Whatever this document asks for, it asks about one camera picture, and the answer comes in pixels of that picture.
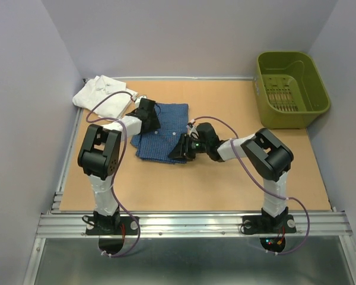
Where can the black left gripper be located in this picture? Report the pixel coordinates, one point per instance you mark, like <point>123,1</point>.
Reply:
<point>155,124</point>

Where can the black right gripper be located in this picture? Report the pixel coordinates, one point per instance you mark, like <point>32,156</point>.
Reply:
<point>181,152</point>

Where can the white shirt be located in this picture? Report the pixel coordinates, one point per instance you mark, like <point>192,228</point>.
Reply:
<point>100,87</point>

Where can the blue checkered long sleeve shirt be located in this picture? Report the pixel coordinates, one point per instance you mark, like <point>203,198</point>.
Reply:
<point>155,146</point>

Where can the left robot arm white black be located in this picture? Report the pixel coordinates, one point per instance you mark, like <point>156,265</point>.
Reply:
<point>99,157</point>

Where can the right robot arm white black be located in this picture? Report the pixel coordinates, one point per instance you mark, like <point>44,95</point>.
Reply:
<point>270,157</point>

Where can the green plastic basket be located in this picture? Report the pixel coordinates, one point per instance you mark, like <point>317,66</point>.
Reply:
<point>289,91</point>

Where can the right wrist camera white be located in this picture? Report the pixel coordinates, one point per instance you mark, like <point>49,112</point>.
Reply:
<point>191,129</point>

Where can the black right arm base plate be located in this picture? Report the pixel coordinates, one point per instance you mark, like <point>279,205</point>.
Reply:
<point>259,224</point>

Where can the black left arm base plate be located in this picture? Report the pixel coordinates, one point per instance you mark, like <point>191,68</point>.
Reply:
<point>106,228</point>

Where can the aluminium mounting rail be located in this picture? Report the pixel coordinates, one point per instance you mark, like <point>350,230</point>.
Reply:
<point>189,225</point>

